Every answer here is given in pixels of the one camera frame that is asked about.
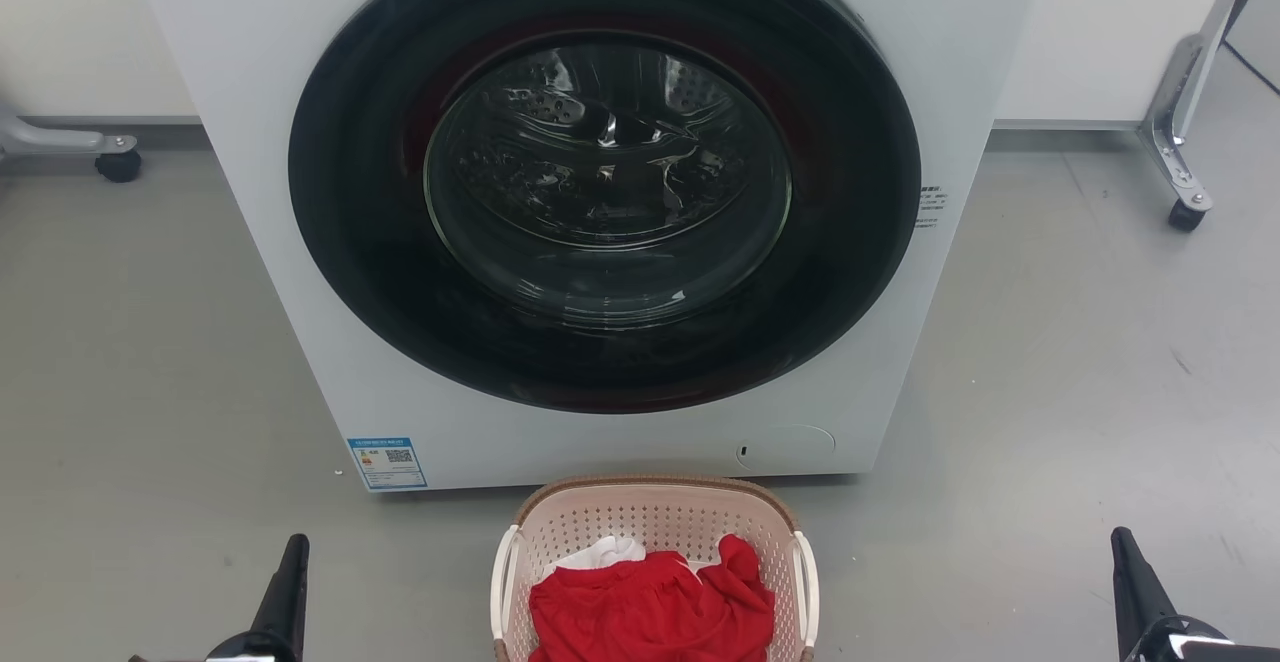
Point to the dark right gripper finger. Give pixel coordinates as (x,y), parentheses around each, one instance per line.
(1135,592)

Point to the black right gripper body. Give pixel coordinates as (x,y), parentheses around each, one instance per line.
(1190,642)

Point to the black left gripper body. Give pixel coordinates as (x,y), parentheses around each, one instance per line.
(250,650)

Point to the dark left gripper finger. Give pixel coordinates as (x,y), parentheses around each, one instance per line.
(285,592)

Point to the beige perforated laundry basket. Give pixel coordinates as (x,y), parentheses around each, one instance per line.
(650,514)

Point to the blue energy label sticker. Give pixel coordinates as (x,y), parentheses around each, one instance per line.
(388,462)

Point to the white garment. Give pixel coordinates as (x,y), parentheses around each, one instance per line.
(610,550)

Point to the red garment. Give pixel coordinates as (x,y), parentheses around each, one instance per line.
(650,607)

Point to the round white filter cover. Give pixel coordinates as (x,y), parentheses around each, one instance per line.
(790,447)

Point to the black caster wheel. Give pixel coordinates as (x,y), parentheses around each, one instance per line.
(119,166)
(1186,217)

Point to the white front-load washing machine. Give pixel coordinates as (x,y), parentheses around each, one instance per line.
(250,192)

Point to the grey metal stand leg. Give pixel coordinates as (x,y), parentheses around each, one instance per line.
(50,137)
(1185,92)

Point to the round dark washer door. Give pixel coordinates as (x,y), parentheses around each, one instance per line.
(600,192)

